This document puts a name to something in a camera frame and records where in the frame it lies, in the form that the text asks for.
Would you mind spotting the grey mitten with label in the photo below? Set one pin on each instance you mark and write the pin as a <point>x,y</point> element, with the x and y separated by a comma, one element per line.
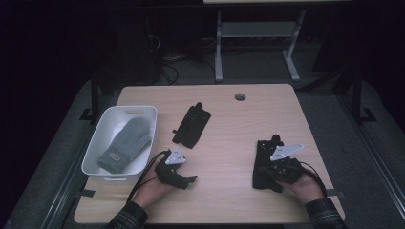
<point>127,146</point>

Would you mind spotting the white plastic bin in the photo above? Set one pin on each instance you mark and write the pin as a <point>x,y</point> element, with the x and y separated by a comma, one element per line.
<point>95,159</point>

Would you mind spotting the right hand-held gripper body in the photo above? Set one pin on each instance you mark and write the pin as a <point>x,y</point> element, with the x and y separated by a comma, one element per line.
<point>286,170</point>

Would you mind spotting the black fingerless glove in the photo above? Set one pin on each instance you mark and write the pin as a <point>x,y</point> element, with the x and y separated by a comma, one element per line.
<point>191,127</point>
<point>261,159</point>

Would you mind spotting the white metal table frame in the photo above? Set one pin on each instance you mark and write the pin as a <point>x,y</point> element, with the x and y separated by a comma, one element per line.
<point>219,47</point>

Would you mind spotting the person's left hand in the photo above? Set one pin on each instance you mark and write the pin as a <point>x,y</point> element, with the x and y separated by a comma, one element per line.
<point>151,192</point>

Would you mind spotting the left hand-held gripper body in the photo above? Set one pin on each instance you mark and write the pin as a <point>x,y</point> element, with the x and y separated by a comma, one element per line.
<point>167,175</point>

